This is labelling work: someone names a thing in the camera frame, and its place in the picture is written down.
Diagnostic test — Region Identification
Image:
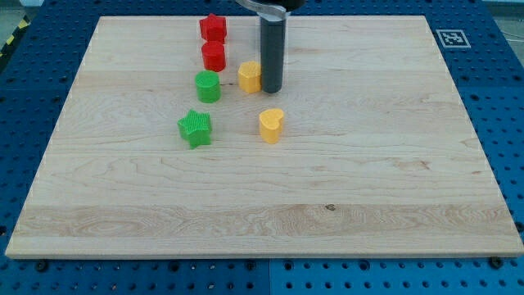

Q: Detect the yellow heart block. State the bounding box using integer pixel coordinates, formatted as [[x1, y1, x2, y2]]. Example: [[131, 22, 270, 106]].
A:
[[259, 108, 285, 144]]

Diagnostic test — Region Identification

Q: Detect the black bolt front left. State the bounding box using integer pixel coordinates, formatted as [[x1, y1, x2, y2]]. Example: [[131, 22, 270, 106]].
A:
[[34, 260, 48, 273]]

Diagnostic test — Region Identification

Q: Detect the wooden board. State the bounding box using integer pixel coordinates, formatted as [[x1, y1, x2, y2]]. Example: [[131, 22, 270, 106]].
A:
[[6, 16, 523, 260]]

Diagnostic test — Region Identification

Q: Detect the green cylinder block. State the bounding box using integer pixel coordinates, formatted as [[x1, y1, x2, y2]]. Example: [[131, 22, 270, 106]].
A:
[[195, 70, 221, 103]]

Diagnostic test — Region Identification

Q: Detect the green star block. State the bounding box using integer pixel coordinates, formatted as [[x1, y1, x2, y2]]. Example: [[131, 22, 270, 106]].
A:
[[177, 109, 212, 149]]

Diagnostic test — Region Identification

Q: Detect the black bolt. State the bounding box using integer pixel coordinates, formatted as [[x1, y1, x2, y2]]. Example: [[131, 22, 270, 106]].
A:
[[489, 256, 504, 270], [34, 260, 48, 273]]

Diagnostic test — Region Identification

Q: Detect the black bolt front right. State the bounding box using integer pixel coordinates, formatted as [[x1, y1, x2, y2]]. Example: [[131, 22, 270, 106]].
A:
[[489, 256, 504, 270]]

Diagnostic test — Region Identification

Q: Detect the yellow hexagon block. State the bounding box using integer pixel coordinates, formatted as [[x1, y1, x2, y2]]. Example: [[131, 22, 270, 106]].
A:
[[237, 61, 262, 93]]

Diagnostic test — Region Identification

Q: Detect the red cylinder block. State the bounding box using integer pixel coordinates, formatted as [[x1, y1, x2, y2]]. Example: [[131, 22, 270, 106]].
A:
[[201, 41, 226, 72]]

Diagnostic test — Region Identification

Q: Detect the white fiducial marker tag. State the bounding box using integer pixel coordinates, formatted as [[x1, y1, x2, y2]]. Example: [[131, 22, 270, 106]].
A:
[[436, 29, 471, 48]]

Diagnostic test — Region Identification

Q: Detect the red star block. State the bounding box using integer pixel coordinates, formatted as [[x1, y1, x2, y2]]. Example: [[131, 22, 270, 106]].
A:
[[199, 13, 227, 43]]

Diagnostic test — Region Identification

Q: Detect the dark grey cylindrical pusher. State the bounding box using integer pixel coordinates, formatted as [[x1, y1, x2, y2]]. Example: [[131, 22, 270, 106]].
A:
[[260, 14, 287, 93]]

